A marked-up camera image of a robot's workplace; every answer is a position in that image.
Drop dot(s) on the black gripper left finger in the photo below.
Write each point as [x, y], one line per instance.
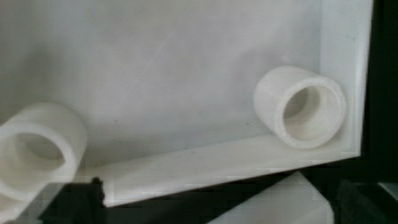
[77, 207]

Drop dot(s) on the white square table top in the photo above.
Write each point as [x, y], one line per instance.
[173, 93]

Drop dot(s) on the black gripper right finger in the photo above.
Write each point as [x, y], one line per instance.
[369, 206]

